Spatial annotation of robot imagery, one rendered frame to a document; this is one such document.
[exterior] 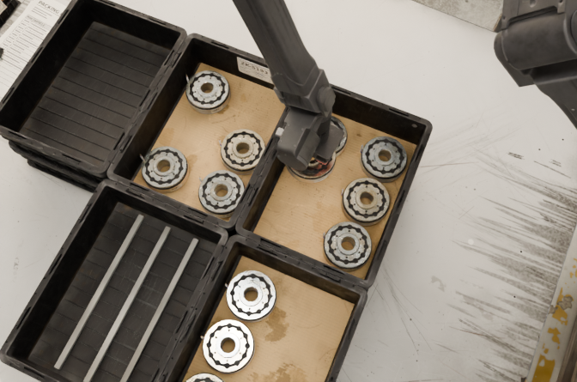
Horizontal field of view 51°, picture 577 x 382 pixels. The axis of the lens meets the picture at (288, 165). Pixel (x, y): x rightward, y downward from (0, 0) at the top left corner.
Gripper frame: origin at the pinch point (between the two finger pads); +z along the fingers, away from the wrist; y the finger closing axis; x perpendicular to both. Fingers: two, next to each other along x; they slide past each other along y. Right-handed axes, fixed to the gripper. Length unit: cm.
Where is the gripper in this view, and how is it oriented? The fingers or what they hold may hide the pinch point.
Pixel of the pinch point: (312, 151)
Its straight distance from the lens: 122.7
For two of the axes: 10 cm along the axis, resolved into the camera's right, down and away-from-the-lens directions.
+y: 8.6, 4.7, -1.8
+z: 0.0, 3.5, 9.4
